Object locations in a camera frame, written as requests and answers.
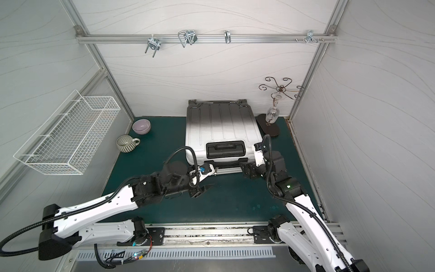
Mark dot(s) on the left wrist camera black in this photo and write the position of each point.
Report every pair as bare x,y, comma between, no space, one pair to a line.
206,170

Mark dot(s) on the metal wire hook middle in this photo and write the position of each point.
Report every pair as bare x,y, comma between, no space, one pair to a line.
187,37

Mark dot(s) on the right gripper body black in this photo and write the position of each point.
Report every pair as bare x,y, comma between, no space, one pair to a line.
250,169

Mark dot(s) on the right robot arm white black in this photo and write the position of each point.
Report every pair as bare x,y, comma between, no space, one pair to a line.
313,244

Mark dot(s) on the pink ceramic bowl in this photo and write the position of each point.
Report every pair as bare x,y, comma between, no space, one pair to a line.
142,126

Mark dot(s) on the metal bracket hook right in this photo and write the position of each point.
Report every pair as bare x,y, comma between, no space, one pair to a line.
310,38

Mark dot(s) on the horizontal aluminium rail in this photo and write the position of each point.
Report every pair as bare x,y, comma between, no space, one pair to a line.
203,39

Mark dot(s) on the black metal jewelry stand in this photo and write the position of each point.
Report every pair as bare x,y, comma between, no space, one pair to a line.
273,130

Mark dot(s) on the green table mat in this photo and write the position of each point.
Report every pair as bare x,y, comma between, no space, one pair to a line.
232,198

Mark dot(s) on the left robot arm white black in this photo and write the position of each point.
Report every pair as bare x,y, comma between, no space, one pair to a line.
75,226

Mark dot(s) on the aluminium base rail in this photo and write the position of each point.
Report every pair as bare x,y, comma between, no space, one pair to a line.
173,235

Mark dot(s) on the striped ceramic mug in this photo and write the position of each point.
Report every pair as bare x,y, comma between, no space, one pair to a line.
127,144

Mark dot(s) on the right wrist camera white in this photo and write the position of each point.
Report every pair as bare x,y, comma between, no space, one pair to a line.
259,150

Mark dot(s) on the metal U-bolt hook left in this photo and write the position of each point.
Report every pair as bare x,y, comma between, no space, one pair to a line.
153,45

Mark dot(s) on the white hard-shell suitcase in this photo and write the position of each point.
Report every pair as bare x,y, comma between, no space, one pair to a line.
222,133

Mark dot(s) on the glass ornament on stand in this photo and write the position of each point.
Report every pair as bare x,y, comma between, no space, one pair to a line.
273,112

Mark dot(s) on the small metal hook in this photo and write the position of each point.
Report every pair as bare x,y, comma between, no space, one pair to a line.
227,36

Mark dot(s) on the white slotted cable duct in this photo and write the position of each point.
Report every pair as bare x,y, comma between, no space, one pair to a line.
230,253

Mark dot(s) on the white wire basket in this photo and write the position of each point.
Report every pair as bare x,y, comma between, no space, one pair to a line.
67,141

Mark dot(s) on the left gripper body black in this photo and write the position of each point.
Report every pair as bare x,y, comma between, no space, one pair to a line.
197,190

